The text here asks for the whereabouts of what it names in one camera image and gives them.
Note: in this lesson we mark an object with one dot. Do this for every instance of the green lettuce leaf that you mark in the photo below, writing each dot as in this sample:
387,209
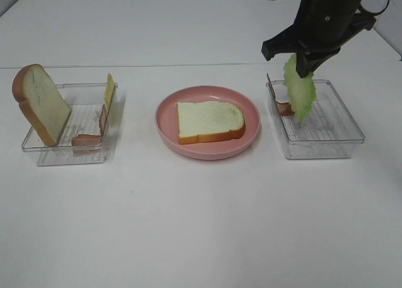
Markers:
301,91

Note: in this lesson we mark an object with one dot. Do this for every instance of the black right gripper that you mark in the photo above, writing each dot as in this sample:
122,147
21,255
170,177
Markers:
320,28

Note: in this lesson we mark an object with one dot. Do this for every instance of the clear plastic right bin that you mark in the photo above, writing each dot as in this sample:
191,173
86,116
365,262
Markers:
328,132

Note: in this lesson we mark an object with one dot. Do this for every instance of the clear plastic left bin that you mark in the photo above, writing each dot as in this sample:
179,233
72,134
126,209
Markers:
85,100

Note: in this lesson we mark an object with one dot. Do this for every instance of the clear plastic bin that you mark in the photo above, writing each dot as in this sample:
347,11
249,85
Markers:
328,132
85,100

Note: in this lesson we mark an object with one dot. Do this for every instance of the bread slice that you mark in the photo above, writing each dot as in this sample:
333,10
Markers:
41,103
209,121

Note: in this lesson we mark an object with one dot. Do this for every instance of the upright bread slice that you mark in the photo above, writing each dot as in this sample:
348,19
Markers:
41,103

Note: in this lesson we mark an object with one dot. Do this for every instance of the pink round plate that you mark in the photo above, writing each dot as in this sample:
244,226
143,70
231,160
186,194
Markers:
167,122

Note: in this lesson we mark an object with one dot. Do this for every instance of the bacon strip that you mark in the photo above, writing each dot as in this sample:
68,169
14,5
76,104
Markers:
91,139
284,108

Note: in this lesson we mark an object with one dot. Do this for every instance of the yellow cheese slice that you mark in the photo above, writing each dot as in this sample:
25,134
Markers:
110,86

